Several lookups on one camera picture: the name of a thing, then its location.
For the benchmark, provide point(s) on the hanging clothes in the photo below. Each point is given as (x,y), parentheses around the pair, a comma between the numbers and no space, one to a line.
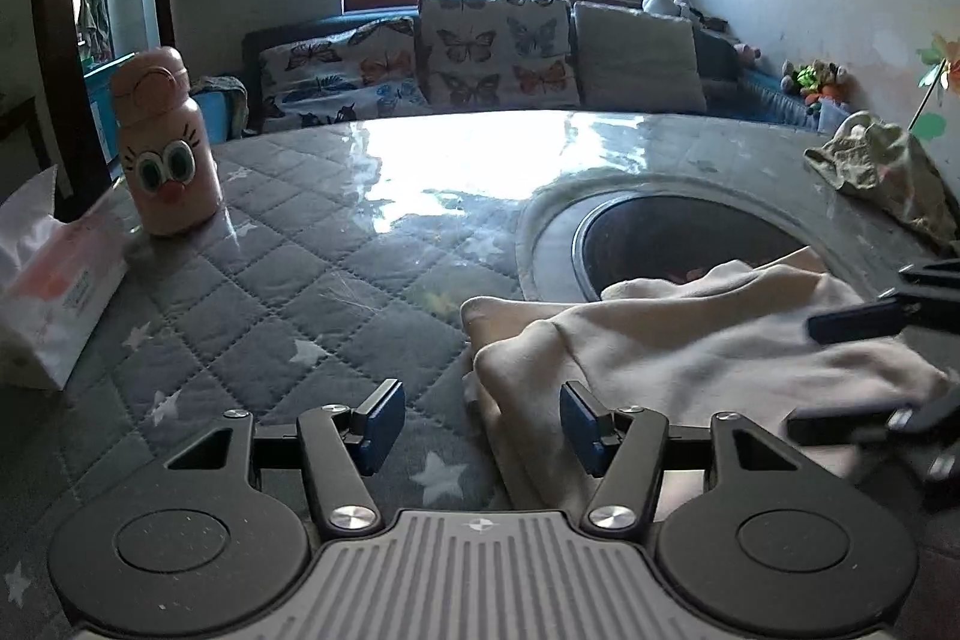
(94,21)

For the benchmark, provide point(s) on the blue cabinet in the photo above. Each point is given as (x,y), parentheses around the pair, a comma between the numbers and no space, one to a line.
(101,93)

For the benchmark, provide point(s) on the pink cartoon face bottle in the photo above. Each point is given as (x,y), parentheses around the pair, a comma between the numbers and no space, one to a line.
(165,160)

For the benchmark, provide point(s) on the pink plush toy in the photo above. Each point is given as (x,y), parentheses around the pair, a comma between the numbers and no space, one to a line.
(746,54)

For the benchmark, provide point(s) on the cream shirt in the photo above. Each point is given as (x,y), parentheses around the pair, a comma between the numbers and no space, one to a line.
(675,340)

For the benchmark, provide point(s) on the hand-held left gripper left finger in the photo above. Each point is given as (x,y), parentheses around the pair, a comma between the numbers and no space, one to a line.
(379,422)

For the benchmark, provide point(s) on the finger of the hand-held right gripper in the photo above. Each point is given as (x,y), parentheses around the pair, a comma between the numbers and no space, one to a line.
(855,321)
(840,426)

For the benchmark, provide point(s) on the blue chair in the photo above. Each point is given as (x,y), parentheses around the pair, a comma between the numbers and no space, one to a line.
(217,108)

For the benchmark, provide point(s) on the dark wooden door frame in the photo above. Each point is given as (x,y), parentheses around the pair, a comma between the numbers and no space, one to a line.
(56,48)

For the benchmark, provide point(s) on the dark wooden furniture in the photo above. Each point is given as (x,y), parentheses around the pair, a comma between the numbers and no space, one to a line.
(19,145)

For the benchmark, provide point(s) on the flower wall sticker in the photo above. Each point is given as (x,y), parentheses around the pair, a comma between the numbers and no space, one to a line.
(930,124)

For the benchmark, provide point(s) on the pile of plush toys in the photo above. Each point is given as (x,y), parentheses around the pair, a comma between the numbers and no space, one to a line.
(814,78)

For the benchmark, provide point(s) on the butterfly print cushion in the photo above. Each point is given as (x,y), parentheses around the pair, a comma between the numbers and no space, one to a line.
(330,78)
(487,48)

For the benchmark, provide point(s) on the tissue pack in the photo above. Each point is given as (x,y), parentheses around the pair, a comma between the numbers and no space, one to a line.
(52,295)

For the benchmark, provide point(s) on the translucent plastic bin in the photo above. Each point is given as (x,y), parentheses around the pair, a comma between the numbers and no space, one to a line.
(832,115)

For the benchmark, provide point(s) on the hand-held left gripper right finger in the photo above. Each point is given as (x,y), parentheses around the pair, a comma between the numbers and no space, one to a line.
(581,426)

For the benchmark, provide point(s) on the blue sofa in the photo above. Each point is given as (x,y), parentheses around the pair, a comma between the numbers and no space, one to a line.
(251,63)

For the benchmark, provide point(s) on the green patterned garment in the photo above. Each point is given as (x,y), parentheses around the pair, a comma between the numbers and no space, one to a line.
(885,168)

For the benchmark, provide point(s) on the plain grey cushion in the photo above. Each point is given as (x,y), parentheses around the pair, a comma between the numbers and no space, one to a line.
(637,55)

